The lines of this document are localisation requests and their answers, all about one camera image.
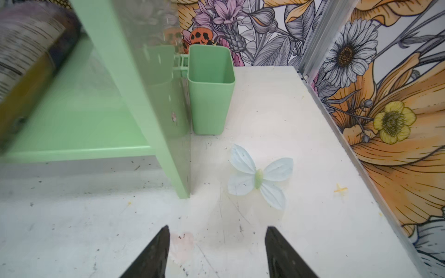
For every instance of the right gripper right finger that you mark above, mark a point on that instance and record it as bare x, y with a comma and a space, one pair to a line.
283, 260

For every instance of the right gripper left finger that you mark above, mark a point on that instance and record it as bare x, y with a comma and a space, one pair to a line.
152, 261

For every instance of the clear Ankara spaghetti pack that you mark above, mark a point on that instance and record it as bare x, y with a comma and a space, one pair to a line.
36, 38

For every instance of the green wooden two-tier shelf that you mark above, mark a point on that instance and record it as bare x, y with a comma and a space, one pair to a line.
116, 95

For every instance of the green plastic hanging cup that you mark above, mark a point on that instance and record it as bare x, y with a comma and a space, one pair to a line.
209, 71

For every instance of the right aluminium corner post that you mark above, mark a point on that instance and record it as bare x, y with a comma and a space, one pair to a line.
329, 20

